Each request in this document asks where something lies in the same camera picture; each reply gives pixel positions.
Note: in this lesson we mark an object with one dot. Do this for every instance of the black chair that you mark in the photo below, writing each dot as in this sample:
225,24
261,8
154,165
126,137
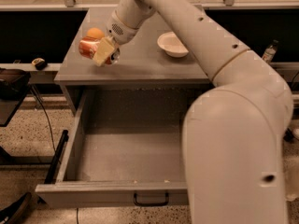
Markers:
14,85

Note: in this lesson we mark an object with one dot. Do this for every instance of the red coke can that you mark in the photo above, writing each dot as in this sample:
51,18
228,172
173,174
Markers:
88,45

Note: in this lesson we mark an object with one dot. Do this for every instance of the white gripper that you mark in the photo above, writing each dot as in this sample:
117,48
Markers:
121,32

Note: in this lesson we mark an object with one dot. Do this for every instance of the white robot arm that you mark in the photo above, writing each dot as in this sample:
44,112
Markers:
232,135

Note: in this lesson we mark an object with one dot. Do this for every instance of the clear plastic bottle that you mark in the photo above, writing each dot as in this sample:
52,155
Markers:
270,52

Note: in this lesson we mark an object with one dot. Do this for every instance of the grey cabinet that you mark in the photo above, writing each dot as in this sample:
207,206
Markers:
141,62

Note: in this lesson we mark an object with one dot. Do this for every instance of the black table leg bar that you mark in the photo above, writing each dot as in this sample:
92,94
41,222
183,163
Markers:
56,157

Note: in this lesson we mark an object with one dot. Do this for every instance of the open grey top drawer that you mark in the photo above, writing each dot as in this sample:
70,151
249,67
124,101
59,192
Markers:
123,142

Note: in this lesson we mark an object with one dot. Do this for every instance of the small black yellow device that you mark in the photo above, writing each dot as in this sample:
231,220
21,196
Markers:
39,63

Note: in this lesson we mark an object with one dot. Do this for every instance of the orange fruit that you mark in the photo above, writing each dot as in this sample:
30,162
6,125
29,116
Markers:
95,33

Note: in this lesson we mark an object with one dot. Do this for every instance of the black drawer handle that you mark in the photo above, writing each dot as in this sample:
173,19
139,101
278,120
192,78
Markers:
151,200

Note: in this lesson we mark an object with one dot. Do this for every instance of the white bowl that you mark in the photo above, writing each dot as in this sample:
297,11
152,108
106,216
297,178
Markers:
172,46

